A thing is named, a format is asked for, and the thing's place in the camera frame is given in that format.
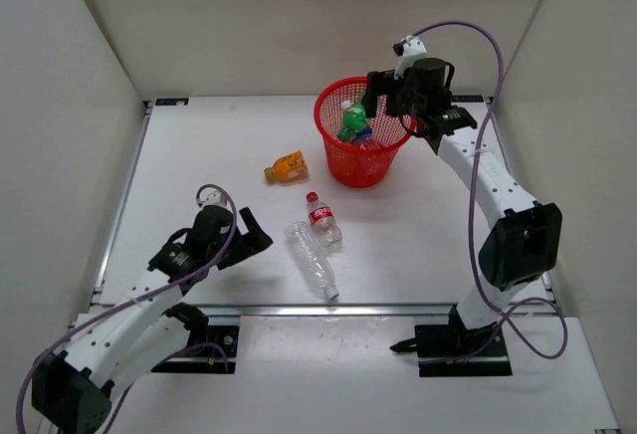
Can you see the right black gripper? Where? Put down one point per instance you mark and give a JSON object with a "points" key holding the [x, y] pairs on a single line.
{"points": [[383, 84]]}

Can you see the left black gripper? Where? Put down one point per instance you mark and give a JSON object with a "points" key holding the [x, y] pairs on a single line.
{"points": [[250, 243]]}

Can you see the green soda bottle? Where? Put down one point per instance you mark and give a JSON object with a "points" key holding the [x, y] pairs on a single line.
{"points": [[353, 123]]}

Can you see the blue label water bottle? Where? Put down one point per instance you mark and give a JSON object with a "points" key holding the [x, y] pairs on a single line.
{"points": [[365, 140]]}

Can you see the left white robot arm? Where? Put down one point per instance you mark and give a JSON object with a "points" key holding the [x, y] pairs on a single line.
{"points": [[75, 387]]}

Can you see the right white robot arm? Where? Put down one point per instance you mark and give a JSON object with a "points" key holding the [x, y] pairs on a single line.
{"points": [[524, 233]]}

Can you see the red plastic mesh bin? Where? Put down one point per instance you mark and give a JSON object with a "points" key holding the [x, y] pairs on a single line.
{"points": [[358, 164]]}

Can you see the right black corner label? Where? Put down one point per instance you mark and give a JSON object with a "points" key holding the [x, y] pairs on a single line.
{"points": [[467, 99]]}

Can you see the black corner label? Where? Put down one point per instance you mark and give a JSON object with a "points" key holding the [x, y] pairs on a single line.
{"points": [[171, 102], [467, 99]]}

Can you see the clear crushed plastic bottle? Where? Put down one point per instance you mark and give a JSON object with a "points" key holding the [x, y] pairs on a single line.
{"points": [[311, 260]]}

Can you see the red label cola bottle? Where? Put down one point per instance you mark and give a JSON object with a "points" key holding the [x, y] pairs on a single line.
{"points": [[323, 223]]}

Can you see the orange juice bottle upper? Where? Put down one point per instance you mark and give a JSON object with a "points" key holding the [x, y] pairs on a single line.
{"points": [[288, 168]]}

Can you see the left black corner label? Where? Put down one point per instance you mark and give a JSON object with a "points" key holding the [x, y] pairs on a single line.
{"points": [[171, 102]]}

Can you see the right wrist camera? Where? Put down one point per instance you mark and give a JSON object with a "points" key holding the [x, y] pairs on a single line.
{"points": [[409, 50]]}

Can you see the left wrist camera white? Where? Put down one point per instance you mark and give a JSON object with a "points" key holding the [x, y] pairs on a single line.
{"points": [[210, 196]]}

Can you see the aluminium table edge rail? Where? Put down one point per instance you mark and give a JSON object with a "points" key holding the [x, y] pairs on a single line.
{"points": [[330, 311]]}

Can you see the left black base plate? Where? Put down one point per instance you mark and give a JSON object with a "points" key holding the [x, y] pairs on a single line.
{"points": [[211, 351]]}

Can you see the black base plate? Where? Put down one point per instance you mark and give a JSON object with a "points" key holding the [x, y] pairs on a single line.
{"points": [[211, 351], [441, 354]]}

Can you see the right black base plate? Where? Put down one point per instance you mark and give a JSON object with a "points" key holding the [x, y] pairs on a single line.
{"points": [[441, 354]]}

